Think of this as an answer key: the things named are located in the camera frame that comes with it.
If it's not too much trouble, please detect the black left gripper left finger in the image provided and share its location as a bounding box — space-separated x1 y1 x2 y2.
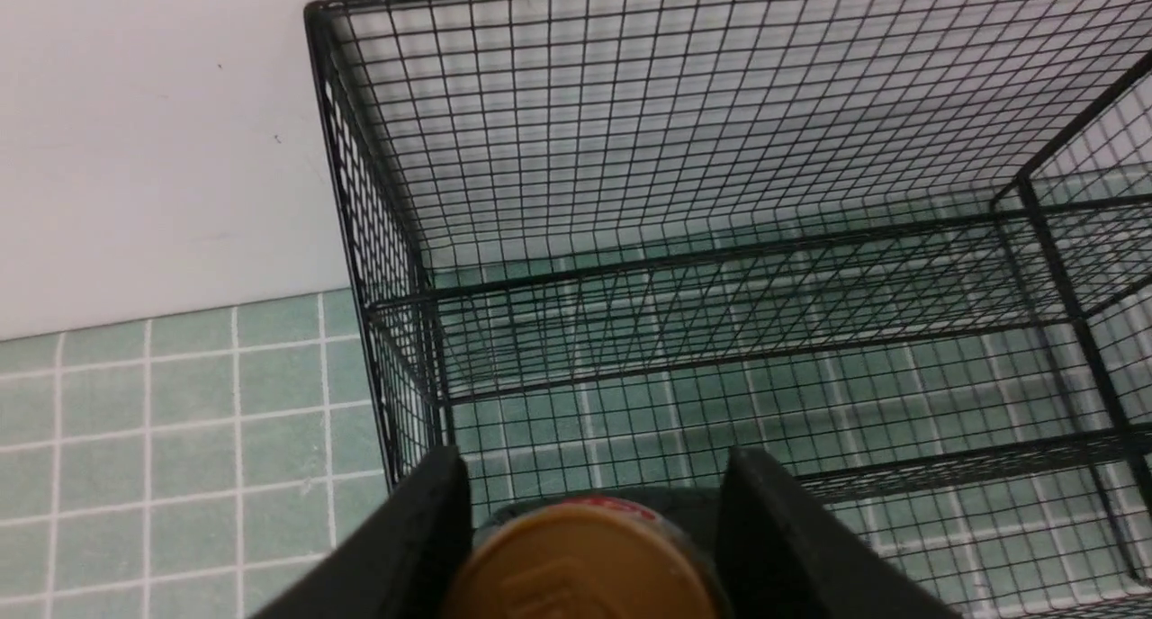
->
255 446 473 618

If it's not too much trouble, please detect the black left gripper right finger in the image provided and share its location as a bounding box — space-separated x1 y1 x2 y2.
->
715 448 958 618

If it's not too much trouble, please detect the vinegar bottle with tan cap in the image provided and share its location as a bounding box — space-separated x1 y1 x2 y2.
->
440 486 735 618

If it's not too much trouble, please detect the green checkered table cloth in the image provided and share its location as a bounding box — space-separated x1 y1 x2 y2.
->
3 161 1149 618

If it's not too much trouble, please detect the black wire mesh rack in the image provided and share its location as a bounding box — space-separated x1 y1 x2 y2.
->
303 0 1151 618

